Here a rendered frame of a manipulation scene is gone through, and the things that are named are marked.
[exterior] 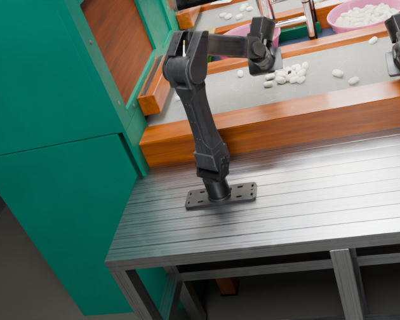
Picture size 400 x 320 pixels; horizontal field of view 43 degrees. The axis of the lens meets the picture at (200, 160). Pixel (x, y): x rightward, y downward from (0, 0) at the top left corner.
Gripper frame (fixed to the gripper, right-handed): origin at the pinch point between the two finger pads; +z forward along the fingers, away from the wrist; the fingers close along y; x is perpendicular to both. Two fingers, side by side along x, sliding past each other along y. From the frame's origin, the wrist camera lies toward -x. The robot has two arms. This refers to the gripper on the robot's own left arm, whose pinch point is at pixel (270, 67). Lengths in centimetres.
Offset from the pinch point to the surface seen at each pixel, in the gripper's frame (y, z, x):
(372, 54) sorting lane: -31.2, 11.5, -0.1
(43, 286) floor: 125, 46, 68
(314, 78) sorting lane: -12.7, 5.6, 5.0
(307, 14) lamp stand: -13.0, 16.4, -19.3
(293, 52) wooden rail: -6.3, 18.3, -8.0
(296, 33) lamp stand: -6, 45, -22
